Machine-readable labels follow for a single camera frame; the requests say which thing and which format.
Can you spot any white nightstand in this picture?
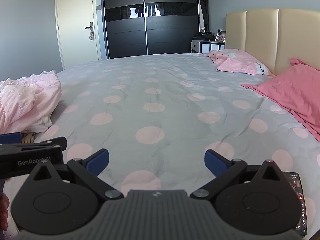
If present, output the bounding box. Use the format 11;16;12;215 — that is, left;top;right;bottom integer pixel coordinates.
191;39;226;54

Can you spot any black sliding door wardrobe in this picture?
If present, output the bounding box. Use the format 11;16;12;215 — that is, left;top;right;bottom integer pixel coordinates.
102;0;209;59

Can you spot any striped beige cloth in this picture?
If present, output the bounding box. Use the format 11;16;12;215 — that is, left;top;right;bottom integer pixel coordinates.
21;132;36;143

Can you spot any light pink lace dress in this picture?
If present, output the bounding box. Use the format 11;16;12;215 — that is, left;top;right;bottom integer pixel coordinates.
0;69;62;133

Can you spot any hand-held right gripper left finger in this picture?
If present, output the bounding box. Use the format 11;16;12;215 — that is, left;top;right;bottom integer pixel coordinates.
25;148;124;201

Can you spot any hanging white shirt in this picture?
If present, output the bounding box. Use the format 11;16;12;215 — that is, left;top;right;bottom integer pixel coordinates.
197;0;204;30

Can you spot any salmon pink pillow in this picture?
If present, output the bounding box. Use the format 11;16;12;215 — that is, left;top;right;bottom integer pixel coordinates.
240;57;320;142

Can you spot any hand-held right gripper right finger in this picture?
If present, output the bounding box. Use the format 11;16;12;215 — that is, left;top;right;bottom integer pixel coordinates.
190;149;289;202

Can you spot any grey polka dot bed sheet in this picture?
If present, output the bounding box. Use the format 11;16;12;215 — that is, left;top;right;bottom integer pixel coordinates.
0;52;320;240

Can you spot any black smartphone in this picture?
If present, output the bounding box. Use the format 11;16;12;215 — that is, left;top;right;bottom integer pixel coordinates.
281;171;308;238

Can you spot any cream room door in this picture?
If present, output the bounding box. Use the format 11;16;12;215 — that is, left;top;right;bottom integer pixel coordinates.
54;0;101;70

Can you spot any hanging dark coat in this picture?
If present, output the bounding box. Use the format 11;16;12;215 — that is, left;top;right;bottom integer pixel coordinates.
201;0;209;30

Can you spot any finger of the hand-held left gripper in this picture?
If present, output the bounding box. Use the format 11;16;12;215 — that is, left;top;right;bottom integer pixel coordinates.
0;132;23;145
0;136;68;153

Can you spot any person's left hand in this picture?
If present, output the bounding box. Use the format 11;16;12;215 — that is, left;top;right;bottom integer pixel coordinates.
0;194;10;231

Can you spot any cream padded headboard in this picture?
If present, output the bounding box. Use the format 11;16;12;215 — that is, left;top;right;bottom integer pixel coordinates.
225;8;320;77

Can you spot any black bag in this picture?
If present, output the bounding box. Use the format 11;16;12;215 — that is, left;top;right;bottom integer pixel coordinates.
196;30;216;41

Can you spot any light pink printed pillow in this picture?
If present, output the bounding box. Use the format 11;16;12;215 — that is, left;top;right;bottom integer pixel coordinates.
207;48;275;77

